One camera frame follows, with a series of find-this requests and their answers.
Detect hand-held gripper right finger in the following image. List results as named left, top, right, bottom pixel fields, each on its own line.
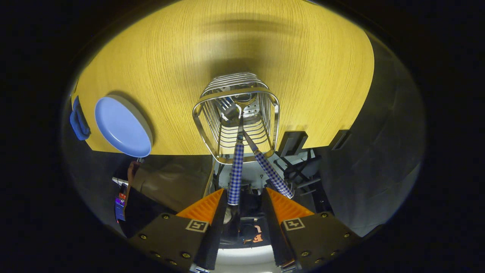
left=261, top=187, right=361, bottom=271

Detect spoon with blue checked handle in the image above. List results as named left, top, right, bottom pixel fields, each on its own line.
left=227, top=93, right=258, bottom=206

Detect blue round plate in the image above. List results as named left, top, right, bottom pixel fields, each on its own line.
left=94, top=95, right=153, bottom=158

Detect fork with blue checked handle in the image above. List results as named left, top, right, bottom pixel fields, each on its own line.
left=216, top=97, right=294, bottom=199

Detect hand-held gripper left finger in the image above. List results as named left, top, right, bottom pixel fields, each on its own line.
left=128, top=188, right=228, bottom=271

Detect blue folded cloth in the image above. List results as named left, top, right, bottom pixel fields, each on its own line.
left=69, top=96, right=91, bottom=141

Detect metal wire cutlery holder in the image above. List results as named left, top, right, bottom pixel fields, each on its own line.
left=192, top=72, right=280, bottom=165

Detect person's khaki trousers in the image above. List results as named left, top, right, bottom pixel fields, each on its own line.
left=131, top=155, right=214, bottom=213

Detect black metal table frame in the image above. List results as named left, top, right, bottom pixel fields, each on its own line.
left=273, top=131, right=351, bottom=215

